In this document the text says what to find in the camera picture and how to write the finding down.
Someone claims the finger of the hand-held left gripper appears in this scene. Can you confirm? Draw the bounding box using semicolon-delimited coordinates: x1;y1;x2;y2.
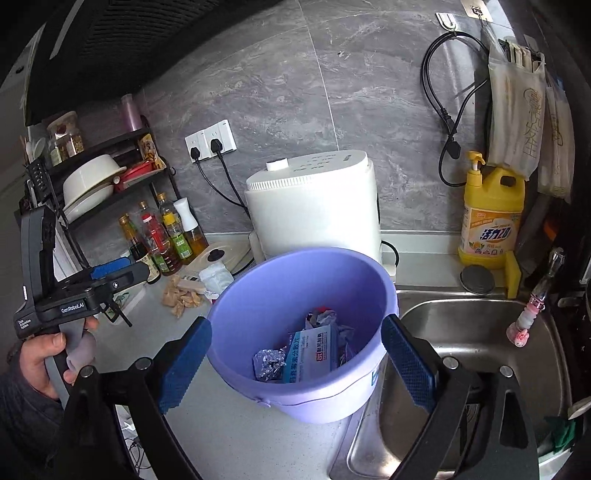
91;257;133;281
90;263;151;297

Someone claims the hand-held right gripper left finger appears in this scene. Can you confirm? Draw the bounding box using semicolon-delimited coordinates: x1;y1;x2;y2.
60;316;213;480

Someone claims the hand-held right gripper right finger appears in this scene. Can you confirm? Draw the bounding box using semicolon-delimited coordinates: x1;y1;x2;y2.
381;314;541;480

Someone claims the blue white medicine box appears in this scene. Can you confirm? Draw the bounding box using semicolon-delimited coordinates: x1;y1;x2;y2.
281;323;340;384

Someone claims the purple plastic bucket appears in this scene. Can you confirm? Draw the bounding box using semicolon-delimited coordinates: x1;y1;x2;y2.
206;247;400;424

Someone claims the red silver foil wrapper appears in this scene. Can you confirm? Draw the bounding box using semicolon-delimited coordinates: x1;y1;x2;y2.
305;308;340;330

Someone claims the person's left forearm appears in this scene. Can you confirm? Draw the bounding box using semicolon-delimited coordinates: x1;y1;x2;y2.
0;367;72;480

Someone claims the person's left hand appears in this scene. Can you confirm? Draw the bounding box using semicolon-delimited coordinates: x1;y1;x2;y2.
7;318;100;400

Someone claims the white drip tray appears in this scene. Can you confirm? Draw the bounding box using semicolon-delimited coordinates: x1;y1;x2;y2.
111;279;147;310

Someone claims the dark soy sauce bottle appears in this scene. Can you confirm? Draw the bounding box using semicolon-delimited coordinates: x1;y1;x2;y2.
119;215;162;283

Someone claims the red cap sauce bottle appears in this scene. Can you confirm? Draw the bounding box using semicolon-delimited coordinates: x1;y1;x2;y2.
141;212;183;273

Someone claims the crumpled brown paper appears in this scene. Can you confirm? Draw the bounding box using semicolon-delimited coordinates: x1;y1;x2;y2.
161;274;206;318

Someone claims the white plate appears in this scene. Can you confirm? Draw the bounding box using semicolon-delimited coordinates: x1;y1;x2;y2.
62;182;116;222

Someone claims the green label oil bottle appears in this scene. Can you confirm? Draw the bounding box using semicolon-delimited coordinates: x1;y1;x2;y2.
164;213;194;261

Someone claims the black metal dish rack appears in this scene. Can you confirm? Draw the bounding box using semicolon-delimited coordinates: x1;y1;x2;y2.
18;124;178;328

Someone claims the stainless steel sink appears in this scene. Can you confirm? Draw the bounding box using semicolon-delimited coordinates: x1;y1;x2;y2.
330;288;578;480

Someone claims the black cutlery holder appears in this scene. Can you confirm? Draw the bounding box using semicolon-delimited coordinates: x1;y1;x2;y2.
25;157;54;206

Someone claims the white top oil sprayer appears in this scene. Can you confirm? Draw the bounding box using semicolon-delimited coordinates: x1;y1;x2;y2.
174;198;208;257

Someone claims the crumpled white tissue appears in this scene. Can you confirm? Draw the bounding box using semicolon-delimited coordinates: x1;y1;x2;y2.
199;264;234;301

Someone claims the red packet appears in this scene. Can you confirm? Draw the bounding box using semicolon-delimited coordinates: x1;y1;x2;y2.
113;161;155;192

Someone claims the black sink plug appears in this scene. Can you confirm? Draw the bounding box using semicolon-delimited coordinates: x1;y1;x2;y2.
460;266;494;295

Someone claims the tap with pink filter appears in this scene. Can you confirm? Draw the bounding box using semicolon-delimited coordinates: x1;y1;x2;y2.
506;247;566;347

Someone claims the yellow snack packet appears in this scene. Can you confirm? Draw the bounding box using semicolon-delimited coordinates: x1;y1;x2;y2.
139;134;167;171

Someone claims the yellow sponge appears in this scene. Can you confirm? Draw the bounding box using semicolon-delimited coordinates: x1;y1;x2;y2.
505;254;522;299

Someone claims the clear container white lid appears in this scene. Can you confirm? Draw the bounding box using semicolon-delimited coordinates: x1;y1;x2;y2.
46;111;79;139

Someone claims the pink plastic bottle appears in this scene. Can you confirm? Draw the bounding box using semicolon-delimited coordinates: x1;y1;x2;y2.
121;93;144;132

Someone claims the green scrubbing cloth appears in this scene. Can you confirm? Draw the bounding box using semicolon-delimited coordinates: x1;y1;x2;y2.
545;401;583;455

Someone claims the yellow detergent pump bottle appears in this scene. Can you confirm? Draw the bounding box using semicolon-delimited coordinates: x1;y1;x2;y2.
458;151;526;271

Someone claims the white air fryer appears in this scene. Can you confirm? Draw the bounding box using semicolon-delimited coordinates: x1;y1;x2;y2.
244;151;398;278

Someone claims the black range hood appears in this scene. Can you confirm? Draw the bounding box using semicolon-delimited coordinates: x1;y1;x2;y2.
23;0;301;127

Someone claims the white chopstick bag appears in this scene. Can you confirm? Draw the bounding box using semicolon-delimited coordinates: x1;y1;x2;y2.
538;76;575;201

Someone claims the beige chopstick bag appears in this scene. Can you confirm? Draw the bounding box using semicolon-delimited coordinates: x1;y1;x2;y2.
487;37;546;181

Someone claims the black plug cable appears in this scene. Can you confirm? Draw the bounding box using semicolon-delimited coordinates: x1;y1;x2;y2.
210;138;250;208
190;147;252;222

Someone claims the white wall socket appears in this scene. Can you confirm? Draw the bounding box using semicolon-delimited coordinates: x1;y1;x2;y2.
205;119;238;155
185;130;211;162

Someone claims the hanging black power cable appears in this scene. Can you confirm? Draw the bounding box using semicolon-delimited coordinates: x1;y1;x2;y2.
422;30;490;188

